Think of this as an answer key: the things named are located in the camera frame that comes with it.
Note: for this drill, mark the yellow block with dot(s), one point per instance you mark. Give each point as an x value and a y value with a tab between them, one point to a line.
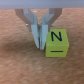
57	43

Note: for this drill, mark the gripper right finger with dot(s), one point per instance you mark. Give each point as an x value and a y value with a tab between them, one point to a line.
44	28

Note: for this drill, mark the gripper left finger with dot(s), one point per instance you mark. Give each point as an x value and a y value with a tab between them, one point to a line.
33	28

